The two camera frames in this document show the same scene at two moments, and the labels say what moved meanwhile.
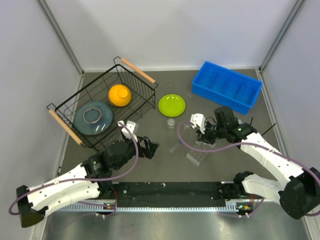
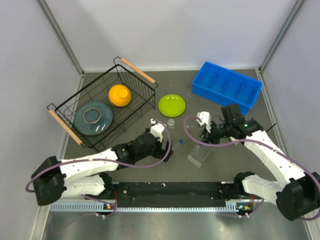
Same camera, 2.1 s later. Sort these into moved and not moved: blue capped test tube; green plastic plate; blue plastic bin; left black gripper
Moved: left black gripper
Not moved: green plastic plate; blue plastic bin; blue capped test tube
